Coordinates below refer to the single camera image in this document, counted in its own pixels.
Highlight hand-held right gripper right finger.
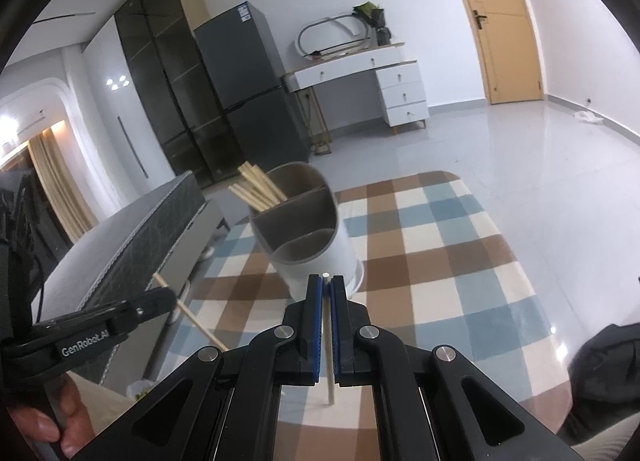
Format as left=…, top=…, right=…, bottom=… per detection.
left=327, top=275, right=586, bottom=461

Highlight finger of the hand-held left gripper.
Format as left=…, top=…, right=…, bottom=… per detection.
left=107, top=287, right=178, bottom=340

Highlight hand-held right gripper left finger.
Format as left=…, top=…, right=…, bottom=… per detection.
left=75, top=273, right=323, bottom=461

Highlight single pale wooden chopstick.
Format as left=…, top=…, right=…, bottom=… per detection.
left=152, top=273, right=231, bottom=352
left=321, top=272, right=336, bottom=404

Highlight white grey utensil holder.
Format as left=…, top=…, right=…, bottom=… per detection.
left=248, top=161, right=365, bottom=299

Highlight bundle of wooden chopsticks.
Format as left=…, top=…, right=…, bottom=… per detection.
left=227, top=161, right=290, bottom=214

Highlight person's left hand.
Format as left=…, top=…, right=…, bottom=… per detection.
left=7, top=376, right=96, bottom=459

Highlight dark grey quilted bed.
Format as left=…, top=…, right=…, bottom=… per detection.
left=37, top=170, right=231, bottom=387

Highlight plain beige cloth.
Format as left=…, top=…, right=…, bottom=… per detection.
left=65, top=371, right=133, bottom=437

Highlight beige curtain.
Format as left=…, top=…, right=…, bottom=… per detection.
left=27, top=133, right=96, bottom=244

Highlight white wardrobe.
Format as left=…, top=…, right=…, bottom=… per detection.
left=65, top=16, right=176, bottom=222

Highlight dark glass cabinet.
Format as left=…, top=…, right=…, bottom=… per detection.
left=114, top=0, right=236, bottom=189

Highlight white dressing table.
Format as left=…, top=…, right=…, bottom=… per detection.
left=281, top=43, right=431, bottom=129

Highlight grey refrigerator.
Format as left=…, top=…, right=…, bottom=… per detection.
left=192, top=2, right=312, bottom=164

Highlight dark cloth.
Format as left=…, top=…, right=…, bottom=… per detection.
left=565, top=322, right=640, bottom=444

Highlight beige ribbed cloth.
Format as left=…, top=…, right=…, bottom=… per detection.
left=582, top=416, right=636, bottom=461

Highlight light wooden door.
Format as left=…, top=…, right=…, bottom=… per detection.
left=437, top=0, right=546, bottom=106

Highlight gold frame stool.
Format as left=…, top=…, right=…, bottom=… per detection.
left=295, top=88, right=335, bottom=156

